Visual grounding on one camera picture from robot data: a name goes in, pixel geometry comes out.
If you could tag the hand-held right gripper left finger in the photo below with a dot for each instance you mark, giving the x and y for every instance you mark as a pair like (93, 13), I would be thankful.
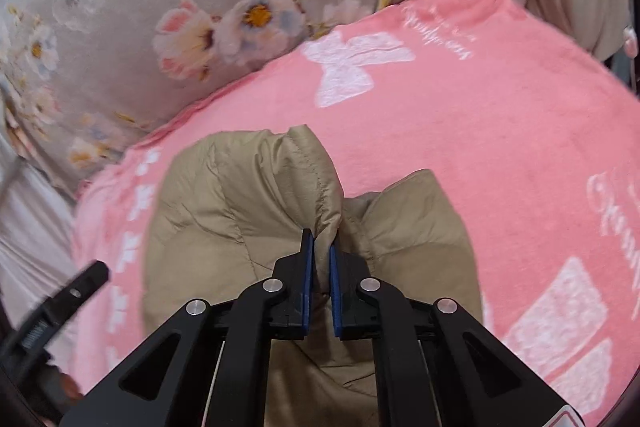
(307, 277)

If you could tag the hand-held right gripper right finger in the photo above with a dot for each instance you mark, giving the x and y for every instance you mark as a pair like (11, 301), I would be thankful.
(336, 292)

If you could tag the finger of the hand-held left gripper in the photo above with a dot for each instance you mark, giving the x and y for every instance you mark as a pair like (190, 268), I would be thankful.
(80, 284)

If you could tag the tan quilted jacket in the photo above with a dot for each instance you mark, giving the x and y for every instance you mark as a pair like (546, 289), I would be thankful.
(225, 217)

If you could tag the white satin curtain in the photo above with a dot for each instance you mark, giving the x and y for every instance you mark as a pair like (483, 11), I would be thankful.
(30, 232)

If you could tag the pink printed blanket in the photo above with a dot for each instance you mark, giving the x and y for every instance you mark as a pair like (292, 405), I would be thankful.
(475, 117)

